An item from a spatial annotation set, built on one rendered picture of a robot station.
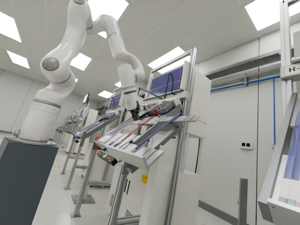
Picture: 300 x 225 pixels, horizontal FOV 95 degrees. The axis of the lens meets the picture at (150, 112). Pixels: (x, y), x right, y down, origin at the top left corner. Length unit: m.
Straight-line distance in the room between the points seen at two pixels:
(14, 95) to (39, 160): 9.16
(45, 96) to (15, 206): 0.46
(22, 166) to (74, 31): 0.70
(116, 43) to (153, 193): 0.87
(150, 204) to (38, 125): 0.67
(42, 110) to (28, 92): 9.08
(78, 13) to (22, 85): 9.12
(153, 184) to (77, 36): 0.91
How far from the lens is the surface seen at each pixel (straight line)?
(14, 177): 0.80
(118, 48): 0.90
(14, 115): 9.79
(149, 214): 0.89
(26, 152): 0.78
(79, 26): 0.98
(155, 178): 0.83
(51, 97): 0.82
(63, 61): 0.82
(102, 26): 1.03
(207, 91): 1.79
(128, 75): 0.82
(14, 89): 9.96
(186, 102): 1.37
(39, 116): 0.81
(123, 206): 1.54
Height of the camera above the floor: 0.79
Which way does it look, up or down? 14 degrees up
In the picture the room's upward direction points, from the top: 12 degrees clockwise
